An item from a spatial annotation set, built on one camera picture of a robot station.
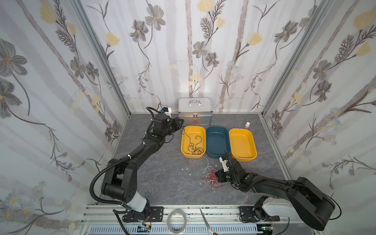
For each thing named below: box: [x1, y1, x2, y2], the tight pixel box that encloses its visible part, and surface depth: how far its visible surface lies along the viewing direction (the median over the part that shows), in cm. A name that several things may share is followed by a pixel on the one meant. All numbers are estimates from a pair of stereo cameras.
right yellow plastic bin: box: [229, 128, 258, 163], surface depth 101 cm
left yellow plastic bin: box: [180, 125, 207, 159], surface depth 104 cm
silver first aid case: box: [178, 96, 213, 126], surface depth 107 cm
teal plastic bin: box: [205, 126, 231, 159], surface depth 104 cm
